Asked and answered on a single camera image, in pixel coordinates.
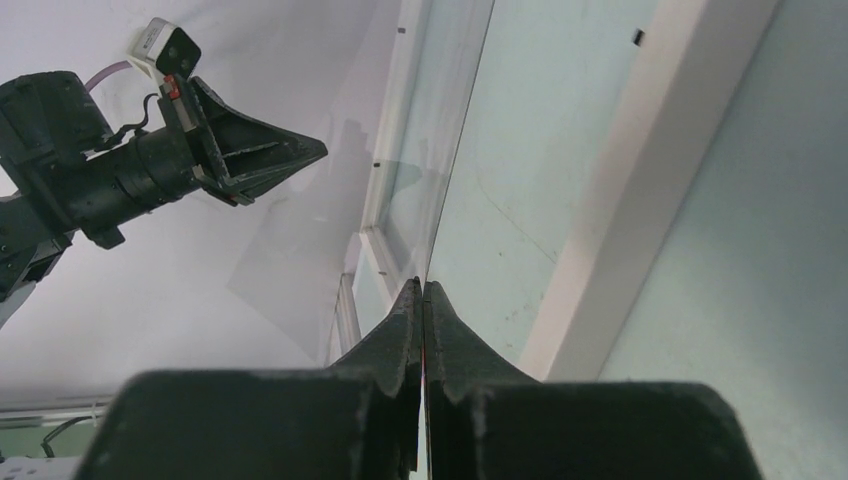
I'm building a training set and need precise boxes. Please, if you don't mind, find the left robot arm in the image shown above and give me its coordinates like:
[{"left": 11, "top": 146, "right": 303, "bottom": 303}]
[{"left": 1, "top": 71, "right": 328, "bottom": 320}]

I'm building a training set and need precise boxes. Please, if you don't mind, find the white picture frame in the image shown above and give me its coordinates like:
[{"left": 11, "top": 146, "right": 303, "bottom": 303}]
[{"left": 324, "top": 0, "right": 780, "bottom": 384}]

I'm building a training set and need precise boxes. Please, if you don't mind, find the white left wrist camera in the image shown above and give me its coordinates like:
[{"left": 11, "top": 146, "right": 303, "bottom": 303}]
[{"left": 127, "top": 17, "right": 202, "bottom": 86}]

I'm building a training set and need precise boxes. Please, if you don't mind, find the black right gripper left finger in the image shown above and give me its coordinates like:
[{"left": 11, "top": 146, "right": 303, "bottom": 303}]
[{"left": 75, "top": 279, "right": 422, "bottom": 479}]

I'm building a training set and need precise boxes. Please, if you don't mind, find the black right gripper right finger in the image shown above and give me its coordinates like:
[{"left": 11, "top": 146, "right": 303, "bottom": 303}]
[{"left": 423, "top": 282, "right": 762, "bottom": 479}]

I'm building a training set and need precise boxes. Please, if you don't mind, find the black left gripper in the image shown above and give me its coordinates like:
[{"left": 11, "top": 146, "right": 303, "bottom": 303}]
[{"left": 72, "top": 75, "right": 328, "bottom": 249}]

